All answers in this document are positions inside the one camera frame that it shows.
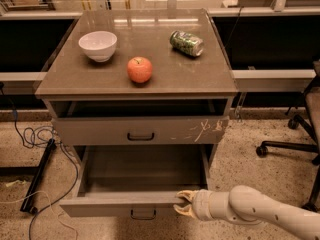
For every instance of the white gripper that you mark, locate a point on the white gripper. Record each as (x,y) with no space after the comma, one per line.
(201,204)

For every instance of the grey drawer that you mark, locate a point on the grey drawer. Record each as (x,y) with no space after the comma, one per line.
(136,181)
(141,130)

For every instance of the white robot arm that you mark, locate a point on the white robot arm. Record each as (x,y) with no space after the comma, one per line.
(244,205)

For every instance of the grey top drawer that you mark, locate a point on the grey top drawer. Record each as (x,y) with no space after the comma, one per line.
(141,130)

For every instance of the red apple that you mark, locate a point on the red apple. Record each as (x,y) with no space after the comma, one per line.
(139,69)

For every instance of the green soda can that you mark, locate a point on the green soda can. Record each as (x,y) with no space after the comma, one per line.
(187,43)

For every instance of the black metal floor bar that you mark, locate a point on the black metal floor bar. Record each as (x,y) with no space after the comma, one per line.
(27,204)

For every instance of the white ceramic bowl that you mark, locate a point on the white ceramic bowl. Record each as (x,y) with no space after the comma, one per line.
(98,45)

